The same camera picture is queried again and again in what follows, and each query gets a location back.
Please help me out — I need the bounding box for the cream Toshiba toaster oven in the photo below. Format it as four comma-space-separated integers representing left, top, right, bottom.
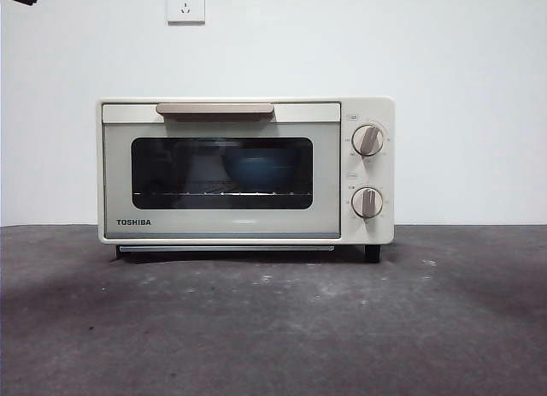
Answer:
97, 96, 395, 264

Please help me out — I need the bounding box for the white wall socket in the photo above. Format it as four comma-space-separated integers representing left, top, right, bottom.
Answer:
166, 0, 207, 27

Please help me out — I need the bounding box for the cream oven timer knob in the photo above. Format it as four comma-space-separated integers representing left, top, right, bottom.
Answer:
350, 186, 385, 220

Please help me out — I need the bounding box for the glass window oven door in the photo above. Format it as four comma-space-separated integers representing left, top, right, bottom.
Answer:
101, 101, 342, 239

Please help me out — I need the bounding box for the cream oven temperature knob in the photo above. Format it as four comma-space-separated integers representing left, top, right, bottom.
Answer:
350, 124, 385, 157

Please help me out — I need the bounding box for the blue ribbed bowl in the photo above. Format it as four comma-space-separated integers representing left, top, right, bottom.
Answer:
221, 148, 301, 192

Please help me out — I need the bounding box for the beige oven door handle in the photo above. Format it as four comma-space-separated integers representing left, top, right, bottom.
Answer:
155, 103, 275, 124

